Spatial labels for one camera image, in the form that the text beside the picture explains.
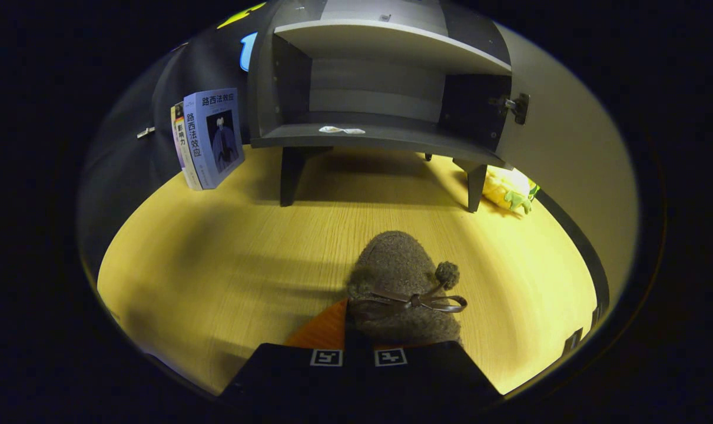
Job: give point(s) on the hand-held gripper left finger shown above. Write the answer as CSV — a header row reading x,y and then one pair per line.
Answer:
x,y
285,377

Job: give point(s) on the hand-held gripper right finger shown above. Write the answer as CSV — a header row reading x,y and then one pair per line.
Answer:
x,y
427,377

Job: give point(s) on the brown fuzzy shoe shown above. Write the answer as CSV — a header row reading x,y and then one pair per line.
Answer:
x,y
397,265

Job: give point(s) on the grey shoe cabinet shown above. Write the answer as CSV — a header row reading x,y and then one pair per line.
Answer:
x,y
380,138

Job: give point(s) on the beige shoe cabinet door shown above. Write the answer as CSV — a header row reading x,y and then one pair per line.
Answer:
x,y
574,165

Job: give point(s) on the yellow plush toy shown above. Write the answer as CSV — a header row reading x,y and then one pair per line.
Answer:
x,y
503,185

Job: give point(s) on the black backdrop cloth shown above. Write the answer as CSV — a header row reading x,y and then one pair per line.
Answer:
x,y
126,165

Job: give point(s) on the blue book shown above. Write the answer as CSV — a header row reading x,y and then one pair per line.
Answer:
x,y
209,118

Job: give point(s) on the white clothes peg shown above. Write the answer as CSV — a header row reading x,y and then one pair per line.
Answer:
x,y
145,132

